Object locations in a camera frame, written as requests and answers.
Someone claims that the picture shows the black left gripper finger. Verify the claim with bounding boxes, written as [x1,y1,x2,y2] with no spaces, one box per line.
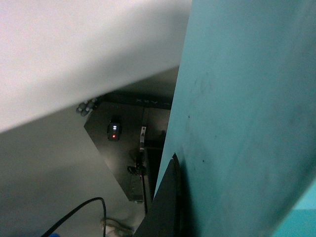
[134,154,182,237]

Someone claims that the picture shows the turquoise plastic bin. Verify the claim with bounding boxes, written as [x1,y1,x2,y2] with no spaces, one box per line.
[160,0,316,237]

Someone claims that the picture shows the black equipment cabinet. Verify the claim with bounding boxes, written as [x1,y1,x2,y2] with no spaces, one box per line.
[76,91,172,212]

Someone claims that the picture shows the black cable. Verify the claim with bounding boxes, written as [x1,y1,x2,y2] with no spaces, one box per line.
[40,197,107,237]

